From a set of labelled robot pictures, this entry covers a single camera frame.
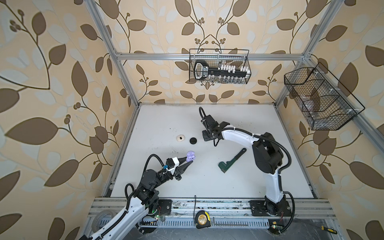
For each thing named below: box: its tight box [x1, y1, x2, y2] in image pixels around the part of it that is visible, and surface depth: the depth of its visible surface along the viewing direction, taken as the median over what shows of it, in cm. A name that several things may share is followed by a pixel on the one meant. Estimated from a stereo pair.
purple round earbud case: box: [186, 150, 196, 162], surface depth 69 cm
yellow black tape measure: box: [195, 210, 211, 229], surface depth 70 cm
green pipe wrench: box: [218, 148, 247, 174], surface depth 90 cm
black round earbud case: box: [189, 137, 197, 145], surface depth 101 cm
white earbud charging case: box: [176, 134, 185, 142], surface depth 101 cm
